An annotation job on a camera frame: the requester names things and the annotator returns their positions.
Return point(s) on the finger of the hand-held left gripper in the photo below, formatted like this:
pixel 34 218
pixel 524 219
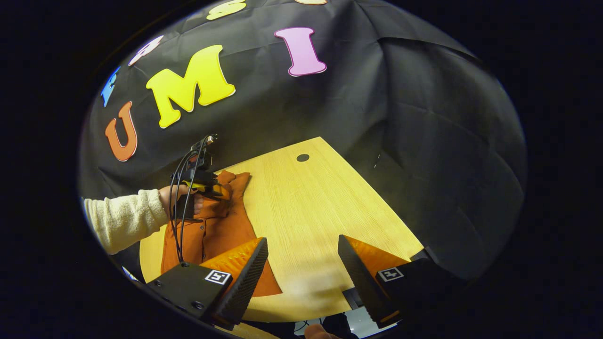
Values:
pixel 212 189

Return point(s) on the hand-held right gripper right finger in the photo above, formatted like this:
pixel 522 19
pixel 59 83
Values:
pixel 362 282

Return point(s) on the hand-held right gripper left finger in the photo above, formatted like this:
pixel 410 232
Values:
pixel 245 282

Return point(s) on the rust orange button coat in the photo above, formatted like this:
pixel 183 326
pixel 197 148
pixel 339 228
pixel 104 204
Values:
pixel 221 235

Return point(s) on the black table edge clamp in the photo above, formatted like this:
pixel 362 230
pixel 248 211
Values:
pixel 352 297

